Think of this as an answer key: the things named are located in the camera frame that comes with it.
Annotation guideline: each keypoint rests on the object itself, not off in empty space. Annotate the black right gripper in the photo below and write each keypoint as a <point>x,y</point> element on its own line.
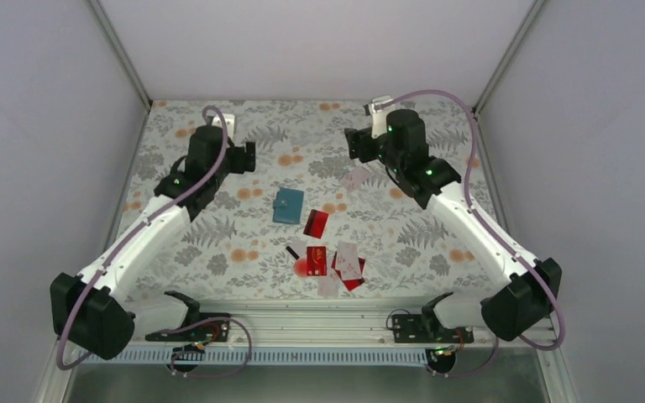
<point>358,140</point>

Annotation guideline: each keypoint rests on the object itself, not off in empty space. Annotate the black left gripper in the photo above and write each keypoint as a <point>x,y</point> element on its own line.
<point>238,166</point>

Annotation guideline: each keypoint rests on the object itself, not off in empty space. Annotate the blue leather card holder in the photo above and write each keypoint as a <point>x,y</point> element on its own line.
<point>287,206</point>

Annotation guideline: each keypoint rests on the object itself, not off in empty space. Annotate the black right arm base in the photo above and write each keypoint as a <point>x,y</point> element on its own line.
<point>424,327</point>

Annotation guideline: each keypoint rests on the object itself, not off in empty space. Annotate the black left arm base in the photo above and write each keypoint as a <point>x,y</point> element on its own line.
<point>195,326</point>

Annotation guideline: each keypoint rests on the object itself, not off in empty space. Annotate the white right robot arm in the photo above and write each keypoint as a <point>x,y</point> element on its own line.
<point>524,288</point>

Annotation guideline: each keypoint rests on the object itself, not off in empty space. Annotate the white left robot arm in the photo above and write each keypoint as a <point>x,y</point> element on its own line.
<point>181,195</point>

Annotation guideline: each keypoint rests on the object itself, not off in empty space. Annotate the white floral card on table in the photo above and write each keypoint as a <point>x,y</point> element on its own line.
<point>355,178</point>

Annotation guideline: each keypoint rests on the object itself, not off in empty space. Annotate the white card with red circle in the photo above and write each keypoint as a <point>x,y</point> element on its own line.
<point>300,262</point>

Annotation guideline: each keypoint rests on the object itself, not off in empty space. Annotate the red VIP card face up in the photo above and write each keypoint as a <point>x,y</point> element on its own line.
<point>316,261</point>

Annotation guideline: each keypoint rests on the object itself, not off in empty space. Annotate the white VIP chip card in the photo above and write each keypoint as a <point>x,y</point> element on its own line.
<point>347,261</point>

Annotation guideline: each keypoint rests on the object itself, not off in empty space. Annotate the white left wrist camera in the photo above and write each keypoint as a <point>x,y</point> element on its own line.
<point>229,120</point>

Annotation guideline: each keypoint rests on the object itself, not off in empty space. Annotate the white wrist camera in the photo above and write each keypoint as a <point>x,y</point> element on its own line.
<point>229,120</point>
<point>378,114</point>

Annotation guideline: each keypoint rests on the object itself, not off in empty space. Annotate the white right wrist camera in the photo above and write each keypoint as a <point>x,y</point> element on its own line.
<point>378,114</point>

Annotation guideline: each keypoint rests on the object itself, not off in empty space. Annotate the aluminium corner post left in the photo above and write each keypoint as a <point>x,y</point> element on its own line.
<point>107,28</point>

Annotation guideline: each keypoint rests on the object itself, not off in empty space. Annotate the aluminium corner post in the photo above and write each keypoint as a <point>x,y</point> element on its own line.
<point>519,36</point>
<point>107,28</point>

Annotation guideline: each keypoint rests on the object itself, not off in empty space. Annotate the aluminium rail frame front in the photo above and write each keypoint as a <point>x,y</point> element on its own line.
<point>306,325</point>

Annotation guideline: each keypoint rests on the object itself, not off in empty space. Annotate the white cable duct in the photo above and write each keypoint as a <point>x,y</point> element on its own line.
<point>405,357</point>

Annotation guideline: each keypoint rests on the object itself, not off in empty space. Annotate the aluminium corner post right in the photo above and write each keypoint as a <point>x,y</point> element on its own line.
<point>519,36</point>

